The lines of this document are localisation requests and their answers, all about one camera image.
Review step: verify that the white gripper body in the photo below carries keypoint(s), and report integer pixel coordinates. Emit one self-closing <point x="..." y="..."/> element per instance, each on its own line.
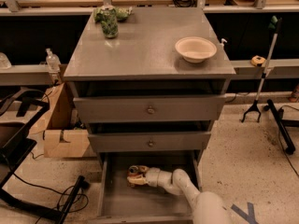
<point x="152" y="176"/>

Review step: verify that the black metal stand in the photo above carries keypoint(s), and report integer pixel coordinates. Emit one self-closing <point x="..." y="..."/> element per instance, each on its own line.
<point x="15" y="147"/>

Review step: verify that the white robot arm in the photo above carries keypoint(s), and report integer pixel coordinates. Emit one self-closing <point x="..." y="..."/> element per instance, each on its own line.
<point x="207" y="207"/>

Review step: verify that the grey open bottom drawer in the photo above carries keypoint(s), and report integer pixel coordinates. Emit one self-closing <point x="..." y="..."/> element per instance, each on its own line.
<point x="121" y="204"/>

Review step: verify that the green chip bag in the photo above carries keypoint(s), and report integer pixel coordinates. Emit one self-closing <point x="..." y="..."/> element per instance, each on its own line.
<point x="122" y="13"/>

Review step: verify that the grey middle drawer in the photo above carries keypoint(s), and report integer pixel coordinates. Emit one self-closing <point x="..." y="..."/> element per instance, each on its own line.
<point x="122" y="142"/>

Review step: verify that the clear plastic bottle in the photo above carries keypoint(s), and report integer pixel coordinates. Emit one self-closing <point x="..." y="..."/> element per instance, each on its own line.
<point x="53" y="61"/>

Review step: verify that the white paper bowl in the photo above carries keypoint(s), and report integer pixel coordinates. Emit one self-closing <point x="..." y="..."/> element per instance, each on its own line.
<point x="195" y="49"/>

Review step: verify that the cardboard box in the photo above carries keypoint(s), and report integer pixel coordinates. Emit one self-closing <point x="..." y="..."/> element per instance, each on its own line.
<point x="60" y="137"/>

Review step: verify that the grey drawer cabinet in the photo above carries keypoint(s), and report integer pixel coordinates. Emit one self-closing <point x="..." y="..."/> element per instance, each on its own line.
<point x="142" y="61"/>

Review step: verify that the reacher grabber tool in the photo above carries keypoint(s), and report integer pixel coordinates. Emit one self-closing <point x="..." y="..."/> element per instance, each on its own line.
<point x="275" y="25"/>

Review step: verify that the black bar on floor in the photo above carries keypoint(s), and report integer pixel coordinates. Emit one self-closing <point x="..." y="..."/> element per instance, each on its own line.
<point x="282" y="124"/>

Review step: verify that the white pump bottle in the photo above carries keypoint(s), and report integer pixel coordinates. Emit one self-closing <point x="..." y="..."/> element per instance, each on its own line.
<point x="223" y="42"/>

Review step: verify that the grey top drawer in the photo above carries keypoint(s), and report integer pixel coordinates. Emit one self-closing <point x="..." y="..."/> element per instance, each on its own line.
<point x="149" y="108"/>

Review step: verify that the orange soda can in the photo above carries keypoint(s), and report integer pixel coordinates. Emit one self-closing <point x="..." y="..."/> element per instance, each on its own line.
<point x="132" y="171"/>

